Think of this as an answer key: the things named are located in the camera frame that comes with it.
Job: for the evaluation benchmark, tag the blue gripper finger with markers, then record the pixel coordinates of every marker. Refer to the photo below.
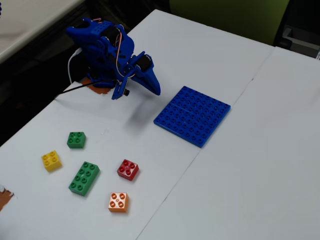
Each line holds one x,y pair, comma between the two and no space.
136,78
151,81

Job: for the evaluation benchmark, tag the blue 8x8 stud plate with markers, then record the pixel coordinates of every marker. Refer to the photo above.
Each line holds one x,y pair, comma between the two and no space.
192,117

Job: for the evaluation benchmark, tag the green 2x4 block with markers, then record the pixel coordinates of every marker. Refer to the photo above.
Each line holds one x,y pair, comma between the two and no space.
83,178

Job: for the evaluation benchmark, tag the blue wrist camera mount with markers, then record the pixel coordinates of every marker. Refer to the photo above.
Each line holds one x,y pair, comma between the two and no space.
119,91

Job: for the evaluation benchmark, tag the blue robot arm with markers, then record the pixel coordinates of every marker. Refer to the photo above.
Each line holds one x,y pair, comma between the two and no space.
95,45

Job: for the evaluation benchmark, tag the orange 2x2 block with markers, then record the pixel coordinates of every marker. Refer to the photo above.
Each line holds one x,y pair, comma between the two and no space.
118,203

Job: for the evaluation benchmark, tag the yellow 2x2 block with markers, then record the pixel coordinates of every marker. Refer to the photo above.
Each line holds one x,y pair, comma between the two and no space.
51,161

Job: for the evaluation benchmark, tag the white desk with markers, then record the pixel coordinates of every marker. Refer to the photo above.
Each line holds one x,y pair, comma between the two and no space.
25,25

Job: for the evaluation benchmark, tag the green 2x2 block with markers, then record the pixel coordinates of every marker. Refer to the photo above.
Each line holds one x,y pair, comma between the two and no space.
76,140

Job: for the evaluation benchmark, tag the red 2x2 block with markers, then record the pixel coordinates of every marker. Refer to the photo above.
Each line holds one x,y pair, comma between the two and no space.
127,170

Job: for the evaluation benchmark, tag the grey box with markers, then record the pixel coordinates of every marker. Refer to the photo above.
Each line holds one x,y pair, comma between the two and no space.
300,42

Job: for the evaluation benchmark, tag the green chair back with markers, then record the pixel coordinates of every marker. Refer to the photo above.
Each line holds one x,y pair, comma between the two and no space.
237,17

